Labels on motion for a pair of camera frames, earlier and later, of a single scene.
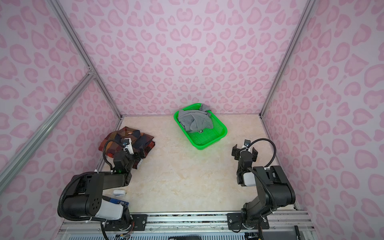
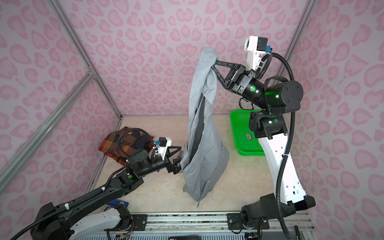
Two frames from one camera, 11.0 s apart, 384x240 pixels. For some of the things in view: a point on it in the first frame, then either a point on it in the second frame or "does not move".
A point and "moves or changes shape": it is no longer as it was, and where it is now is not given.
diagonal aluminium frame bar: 6,173 does not move
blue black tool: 117,201 does not move
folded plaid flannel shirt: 141,143 does not move
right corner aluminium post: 307,11 does not move
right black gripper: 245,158 -> 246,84
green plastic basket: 205,138 -> 247,143
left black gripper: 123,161 -> 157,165
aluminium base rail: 197,222 does not move
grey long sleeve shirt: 196,120 moves or changes shape
